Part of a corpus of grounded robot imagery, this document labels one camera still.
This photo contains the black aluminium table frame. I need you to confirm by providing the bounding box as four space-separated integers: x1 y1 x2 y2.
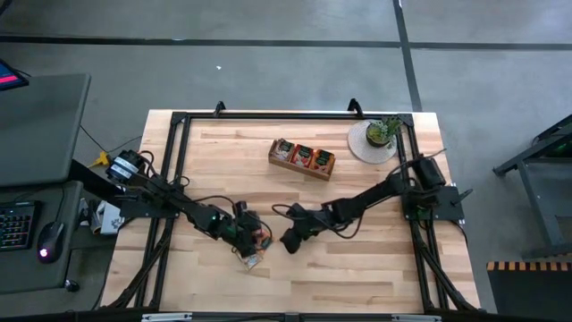
100 110 482 322

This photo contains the small potted plant on plate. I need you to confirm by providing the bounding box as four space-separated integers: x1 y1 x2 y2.
347 119 399 165

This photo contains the potted succulent plant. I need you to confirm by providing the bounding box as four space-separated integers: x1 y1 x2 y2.
365 115 403 149

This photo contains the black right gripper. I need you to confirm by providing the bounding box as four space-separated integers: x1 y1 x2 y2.
280 203 341 255

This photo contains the black computer mouse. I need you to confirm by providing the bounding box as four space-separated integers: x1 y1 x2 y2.
36 221 67 265

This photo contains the black crate with orange stripes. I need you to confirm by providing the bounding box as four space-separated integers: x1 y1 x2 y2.
485 260 572 322

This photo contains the silver metal bracket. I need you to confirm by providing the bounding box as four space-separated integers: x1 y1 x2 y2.
391 314 442 322
140 312 193 322

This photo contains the black diagonal beam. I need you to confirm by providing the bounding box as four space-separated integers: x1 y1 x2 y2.
69 158 135 207

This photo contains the grey metal table frame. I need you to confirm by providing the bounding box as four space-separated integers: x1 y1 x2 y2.
492 114 572 259

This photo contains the light grey desk top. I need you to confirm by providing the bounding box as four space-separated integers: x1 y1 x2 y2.
0 72 92 188

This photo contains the white cardboard box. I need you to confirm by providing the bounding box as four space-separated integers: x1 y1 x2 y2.
88 199 125 237

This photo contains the backlit black keyboard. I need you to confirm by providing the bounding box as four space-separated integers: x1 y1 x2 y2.
0 200 39 251

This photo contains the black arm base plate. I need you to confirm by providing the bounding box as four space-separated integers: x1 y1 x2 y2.
400 185 474 222
119 183 184 220

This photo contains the beige tea packet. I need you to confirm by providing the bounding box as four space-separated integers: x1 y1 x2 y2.
272 139 296 163
243 252 265 271

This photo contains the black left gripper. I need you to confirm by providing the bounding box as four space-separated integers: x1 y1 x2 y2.
223 200 265 259

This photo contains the wooden three-slot organizer box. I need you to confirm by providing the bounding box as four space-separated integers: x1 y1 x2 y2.
266 137 337 182

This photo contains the red tea packet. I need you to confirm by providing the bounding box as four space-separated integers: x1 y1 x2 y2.
290 145 315 169

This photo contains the thin black floor cable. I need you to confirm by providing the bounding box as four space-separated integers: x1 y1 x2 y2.
79 124 144 156

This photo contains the dark grey desk top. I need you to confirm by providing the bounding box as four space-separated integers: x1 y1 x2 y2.
0 185 86 295

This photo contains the yellow power plug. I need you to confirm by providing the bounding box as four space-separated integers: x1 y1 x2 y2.
92 150 113 169

